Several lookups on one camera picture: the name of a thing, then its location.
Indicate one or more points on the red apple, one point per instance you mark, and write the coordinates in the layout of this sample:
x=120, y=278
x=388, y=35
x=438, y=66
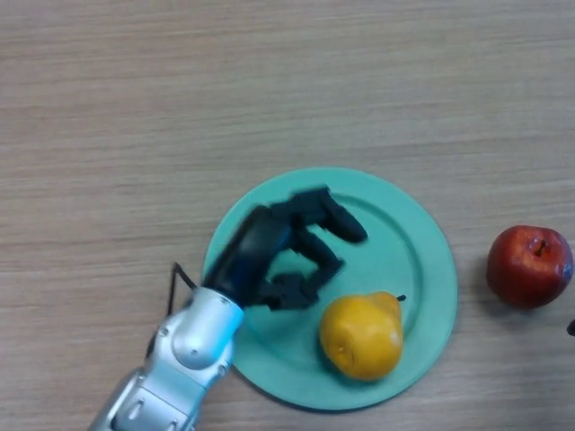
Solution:
x=529, y=266

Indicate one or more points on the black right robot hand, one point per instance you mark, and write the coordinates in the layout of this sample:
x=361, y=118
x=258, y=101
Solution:
x=571, y=328

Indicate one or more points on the green round plate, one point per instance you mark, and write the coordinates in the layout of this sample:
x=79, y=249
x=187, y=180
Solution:
x=400, y=251

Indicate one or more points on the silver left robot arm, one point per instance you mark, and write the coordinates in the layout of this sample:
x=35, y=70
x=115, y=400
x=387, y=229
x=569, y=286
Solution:
x=179, y=359

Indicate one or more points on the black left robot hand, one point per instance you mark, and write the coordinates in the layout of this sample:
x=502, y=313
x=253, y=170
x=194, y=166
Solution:
x=256, y=253

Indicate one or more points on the yellow pear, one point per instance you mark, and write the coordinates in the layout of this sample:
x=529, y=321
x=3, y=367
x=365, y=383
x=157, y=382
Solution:
x=361, y=336

